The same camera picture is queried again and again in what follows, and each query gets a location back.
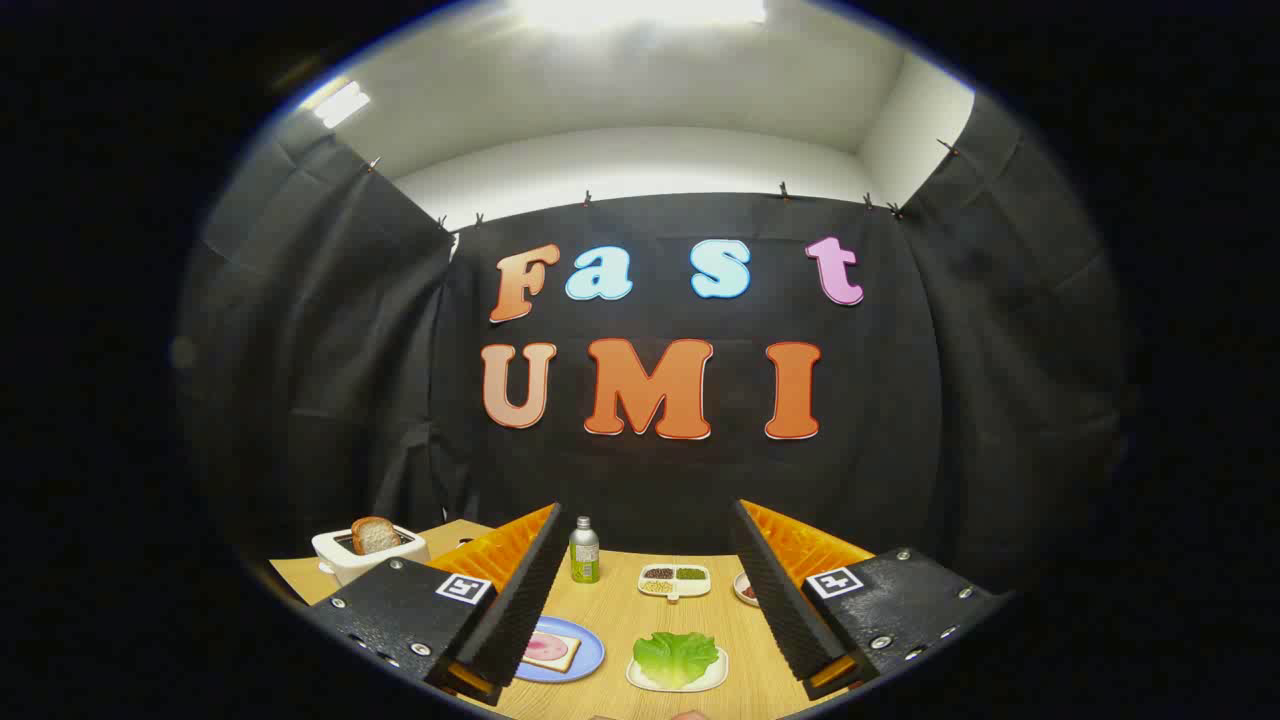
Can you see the black backdrop cloth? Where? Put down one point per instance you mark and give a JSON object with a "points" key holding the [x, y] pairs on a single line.
{"points": [[650, 480]]}

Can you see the white bread slice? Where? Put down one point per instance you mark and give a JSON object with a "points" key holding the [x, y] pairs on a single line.
{"points": [[566, 660]]}

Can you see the pink ham slice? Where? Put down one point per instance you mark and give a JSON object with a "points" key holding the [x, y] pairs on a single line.
{"points": [[543, 648]]}

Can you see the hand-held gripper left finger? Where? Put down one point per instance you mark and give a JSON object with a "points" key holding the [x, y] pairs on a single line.
{"points": [[520, 600]]}

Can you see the toasted bread slice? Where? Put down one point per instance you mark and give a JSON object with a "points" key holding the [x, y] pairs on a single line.
{"points": [[376, 537]]}

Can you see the white oval plate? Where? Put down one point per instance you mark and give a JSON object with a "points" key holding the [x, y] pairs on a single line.
{"points": [[741, 588]]}

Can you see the blue round plate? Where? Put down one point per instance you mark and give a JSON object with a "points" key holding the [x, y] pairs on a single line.
{"points": [[592, 650]]}

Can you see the white rounded plate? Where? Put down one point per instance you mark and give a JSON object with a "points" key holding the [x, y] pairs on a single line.
{"points": [[718, 672]]}

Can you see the silver bottle with green label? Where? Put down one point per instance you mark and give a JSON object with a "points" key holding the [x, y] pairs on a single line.
{"points": [[584, 555]]}

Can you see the small ceiling light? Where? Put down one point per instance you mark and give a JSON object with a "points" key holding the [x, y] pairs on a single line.
{"points": [[340, 104]]}

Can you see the white toaster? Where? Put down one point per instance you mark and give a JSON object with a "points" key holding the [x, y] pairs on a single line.
{"points": [[345, 562]]}

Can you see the large ceiling light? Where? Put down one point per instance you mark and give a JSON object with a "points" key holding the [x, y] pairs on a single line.
{"points": [[640, 10]]}

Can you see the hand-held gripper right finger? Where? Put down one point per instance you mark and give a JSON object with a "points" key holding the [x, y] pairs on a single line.
{"points": [[785, 600]]}

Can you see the green lettuce leaf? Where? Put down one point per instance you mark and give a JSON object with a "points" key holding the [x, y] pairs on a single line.
{"points": [[675, 655]]}

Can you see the white divided dish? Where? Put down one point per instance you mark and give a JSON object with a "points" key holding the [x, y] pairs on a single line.
{"points": [[675, 592]]}

